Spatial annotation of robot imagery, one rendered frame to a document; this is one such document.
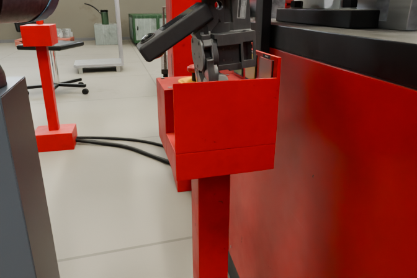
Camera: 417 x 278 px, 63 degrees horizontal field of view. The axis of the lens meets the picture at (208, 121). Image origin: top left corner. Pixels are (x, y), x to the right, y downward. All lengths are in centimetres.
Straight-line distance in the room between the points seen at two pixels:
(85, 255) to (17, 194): 84
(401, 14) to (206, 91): 32
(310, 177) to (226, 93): 22
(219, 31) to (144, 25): 781
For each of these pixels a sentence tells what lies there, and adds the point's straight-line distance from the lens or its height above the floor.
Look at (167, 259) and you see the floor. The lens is 141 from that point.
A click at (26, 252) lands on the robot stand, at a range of 75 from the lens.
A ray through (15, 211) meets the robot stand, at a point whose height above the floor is 57.
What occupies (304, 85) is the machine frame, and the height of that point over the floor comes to 78.
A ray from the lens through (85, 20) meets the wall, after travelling 1019.
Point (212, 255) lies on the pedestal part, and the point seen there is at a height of 45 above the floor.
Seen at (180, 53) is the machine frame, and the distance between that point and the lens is 158.
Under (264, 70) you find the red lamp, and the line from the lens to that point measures 55.
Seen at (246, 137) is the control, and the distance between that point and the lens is 53.
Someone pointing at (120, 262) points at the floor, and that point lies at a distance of 142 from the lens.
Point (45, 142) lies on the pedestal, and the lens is 247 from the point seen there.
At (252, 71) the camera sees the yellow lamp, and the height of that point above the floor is 80.
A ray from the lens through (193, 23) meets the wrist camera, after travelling 49.
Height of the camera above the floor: 91
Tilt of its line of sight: 19 degrees down
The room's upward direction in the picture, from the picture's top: straight up
